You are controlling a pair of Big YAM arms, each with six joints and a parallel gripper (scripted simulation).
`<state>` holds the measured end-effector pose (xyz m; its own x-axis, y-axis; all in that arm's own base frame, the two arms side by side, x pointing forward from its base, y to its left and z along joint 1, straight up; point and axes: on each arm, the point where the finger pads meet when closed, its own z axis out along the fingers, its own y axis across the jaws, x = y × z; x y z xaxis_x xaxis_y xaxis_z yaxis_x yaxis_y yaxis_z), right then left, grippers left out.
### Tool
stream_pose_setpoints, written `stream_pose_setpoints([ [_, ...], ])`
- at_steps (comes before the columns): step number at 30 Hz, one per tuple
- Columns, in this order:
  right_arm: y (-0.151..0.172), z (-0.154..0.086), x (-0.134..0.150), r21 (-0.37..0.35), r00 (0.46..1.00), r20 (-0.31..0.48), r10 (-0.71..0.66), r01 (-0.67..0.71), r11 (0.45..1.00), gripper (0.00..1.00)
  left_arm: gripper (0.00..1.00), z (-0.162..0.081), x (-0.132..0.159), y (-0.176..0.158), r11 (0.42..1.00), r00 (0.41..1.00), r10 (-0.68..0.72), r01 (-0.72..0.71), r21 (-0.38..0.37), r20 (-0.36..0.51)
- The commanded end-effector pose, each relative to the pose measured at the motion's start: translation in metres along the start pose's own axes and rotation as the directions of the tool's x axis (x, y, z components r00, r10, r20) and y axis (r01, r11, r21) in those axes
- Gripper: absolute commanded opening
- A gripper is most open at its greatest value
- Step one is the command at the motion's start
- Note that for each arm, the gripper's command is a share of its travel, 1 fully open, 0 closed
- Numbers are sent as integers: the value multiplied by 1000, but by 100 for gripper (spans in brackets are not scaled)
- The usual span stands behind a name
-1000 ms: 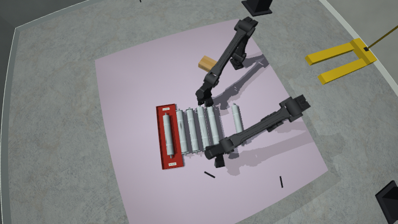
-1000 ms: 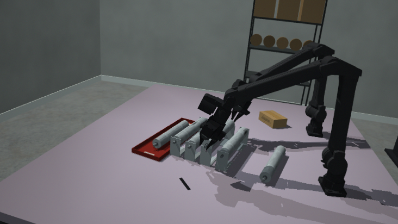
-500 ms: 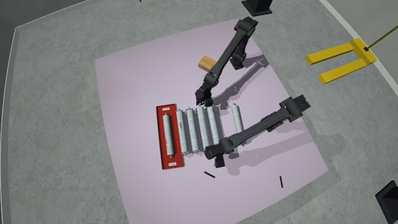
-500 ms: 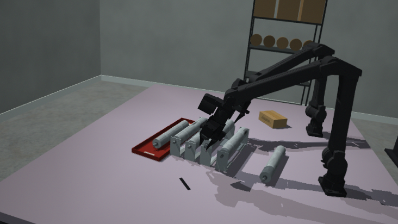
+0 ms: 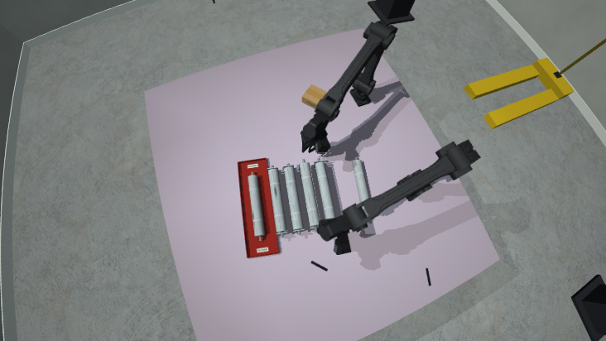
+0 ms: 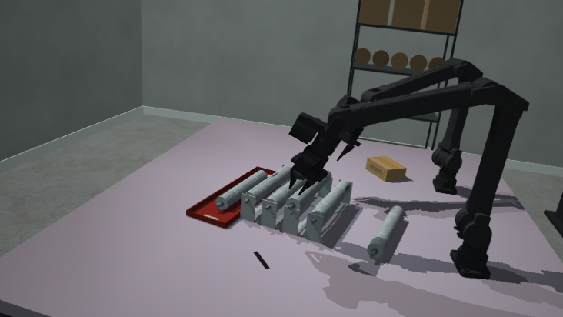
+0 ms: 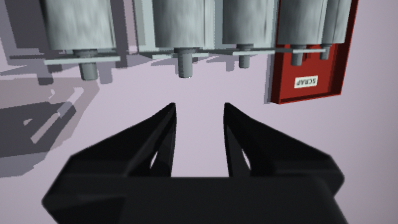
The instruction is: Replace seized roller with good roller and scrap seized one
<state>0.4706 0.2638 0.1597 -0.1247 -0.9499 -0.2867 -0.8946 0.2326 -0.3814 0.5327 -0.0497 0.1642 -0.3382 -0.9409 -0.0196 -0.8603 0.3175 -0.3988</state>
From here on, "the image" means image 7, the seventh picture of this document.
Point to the red scrap tray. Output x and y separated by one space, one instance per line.
315 78

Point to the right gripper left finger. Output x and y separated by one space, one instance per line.
132 150

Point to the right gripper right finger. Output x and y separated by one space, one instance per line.
272 153

